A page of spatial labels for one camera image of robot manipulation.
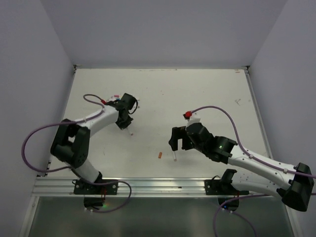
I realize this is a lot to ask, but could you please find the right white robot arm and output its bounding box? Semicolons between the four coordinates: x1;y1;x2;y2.
168;122;314;212

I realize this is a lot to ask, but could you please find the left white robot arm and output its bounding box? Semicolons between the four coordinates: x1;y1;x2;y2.
50;93;138;194

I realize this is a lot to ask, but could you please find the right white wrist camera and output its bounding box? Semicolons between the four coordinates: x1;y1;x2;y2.
183;111;200;127

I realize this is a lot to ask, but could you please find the aluminium mounting rail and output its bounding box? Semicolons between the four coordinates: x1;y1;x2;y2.
32;177;233;198

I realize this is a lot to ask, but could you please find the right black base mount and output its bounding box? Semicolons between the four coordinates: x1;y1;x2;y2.
204;169;249;212

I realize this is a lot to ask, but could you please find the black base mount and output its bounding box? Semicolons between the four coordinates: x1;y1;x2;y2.
204;169;249;212
72;179;119;210

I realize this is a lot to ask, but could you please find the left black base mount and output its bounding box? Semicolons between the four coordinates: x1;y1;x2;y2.
72;179;119;210

